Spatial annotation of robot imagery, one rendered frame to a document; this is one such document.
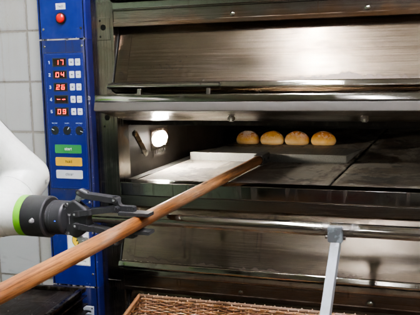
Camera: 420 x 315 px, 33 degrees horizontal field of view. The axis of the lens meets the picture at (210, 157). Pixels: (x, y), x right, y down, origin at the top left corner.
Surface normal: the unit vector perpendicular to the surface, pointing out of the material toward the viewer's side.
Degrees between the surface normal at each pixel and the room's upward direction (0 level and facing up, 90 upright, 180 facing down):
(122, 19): 90
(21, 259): 90
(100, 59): 90
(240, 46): 71
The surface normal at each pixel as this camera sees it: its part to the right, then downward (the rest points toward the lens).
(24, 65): -0.33, 0.14
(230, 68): -0.32, -0.21
